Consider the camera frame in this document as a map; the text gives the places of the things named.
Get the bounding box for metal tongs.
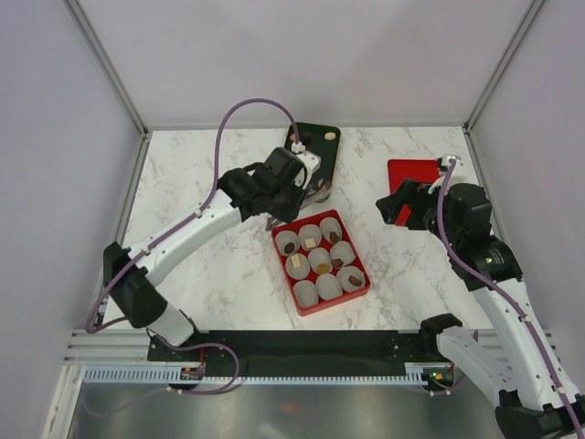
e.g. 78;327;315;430
265;180;332;231

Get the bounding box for red chocolate box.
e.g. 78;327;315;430
271;209;371;316

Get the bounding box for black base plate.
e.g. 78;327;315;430
146;328;453;379

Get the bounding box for white paper cup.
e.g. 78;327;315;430
307;248;333;275
285;252;311;281
336;266;366;293
298;224;323;252
319;217;343;245
315;273;343;301
275;230;301;257
329;241;356;269
293;280;319;308

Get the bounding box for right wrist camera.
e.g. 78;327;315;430
432;155;466;187

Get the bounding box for white square chocolate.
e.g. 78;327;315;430
291;254;302;268
304;238;316;249

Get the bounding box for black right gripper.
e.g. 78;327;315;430
376;177;461;247

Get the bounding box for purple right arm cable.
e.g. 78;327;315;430
436;159;580;439

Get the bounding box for dark green tray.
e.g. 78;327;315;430
296;123;341;188

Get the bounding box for white slotted cable duct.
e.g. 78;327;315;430
83;365;427;386

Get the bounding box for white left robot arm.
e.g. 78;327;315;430
104;154;320;360

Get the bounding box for caramel ridged chocolate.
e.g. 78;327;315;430
317;263;330;273

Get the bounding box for red box lid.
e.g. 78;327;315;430
387;158;447;228

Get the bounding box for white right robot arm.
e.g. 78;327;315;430
376;180;584;438

